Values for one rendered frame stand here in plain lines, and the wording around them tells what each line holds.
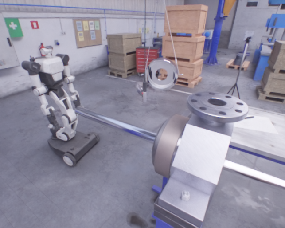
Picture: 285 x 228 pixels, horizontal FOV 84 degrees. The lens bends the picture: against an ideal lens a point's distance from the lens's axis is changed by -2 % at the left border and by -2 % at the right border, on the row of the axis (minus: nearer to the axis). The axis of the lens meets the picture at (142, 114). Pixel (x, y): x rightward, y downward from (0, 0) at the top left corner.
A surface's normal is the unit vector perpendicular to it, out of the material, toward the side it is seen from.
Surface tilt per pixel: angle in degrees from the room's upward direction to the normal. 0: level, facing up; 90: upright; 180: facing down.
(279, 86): 90
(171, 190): 0
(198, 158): 45
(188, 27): 90
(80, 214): 0
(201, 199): 0
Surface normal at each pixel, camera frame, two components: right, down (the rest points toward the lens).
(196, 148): -0.37, -0.31
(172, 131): -0.25, -0.55
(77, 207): 0.00, -0.87
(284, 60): -0.43, 0.45
